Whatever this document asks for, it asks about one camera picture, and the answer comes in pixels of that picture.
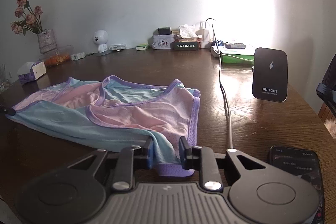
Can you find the black smartphone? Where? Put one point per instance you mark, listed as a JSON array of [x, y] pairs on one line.
[[296, 161]]

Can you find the green and white tray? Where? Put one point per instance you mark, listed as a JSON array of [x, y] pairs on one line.
[[237, 59]]

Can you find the small ornament plant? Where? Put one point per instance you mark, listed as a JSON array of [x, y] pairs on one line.
[[4, 82]]

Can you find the floral tin box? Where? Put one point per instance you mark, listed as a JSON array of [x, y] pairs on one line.
[[164, 43]]

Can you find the dried pink roses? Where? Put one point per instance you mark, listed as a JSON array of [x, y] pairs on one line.
[[31, 18]]

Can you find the white robot figurine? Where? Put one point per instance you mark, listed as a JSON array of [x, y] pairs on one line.
[[101, 39]]

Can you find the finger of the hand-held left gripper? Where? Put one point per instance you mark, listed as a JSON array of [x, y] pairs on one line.
[[6, 110]]

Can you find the purple white tissue pack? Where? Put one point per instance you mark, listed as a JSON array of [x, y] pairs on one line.
[[35, 71]]

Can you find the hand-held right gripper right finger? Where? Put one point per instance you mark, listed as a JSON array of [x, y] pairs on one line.
[[181, 154]]

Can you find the pink and blue mesh garment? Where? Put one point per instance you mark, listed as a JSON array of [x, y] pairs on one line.
[[131, 113]]

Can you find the small green white box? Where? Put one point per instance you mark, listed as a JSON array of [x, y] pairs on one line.
[[142, 47]]

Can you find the dark chair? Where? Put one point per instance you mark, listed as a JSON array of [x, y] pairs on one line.
[[328, 74]]

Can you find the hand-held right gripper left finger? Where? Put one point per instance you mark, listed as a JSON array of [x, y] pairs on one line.
[[150, 155]]

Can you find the clear plastic box of oranges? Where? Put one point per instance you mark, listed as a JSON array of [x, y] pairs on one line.
[[56, 59]]

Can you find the white charger plug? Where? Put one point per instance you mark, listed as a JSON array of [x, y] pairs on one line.
[[205, 32]]

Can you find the dark labelled tissue box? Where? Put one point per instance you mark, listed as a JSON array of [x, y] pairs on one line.
[[187, 46]]

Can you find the dark blue small item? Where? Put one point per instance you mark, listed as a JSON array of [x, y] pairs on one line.
[[217, 43]]

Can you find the textured grey vase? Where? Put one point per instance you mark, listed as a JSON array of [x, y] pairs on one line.
[[47, 41]]

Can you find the crumpled white tissue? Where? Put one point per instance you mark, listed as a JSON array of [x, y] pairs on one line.
[[187, 31]]

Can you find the flat black device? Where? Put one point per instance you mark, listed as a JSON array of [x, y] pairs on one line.
[[235, 45]]

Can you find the light furry object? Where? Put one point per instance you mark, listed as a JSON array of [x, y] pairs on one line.
[[331, 129]]

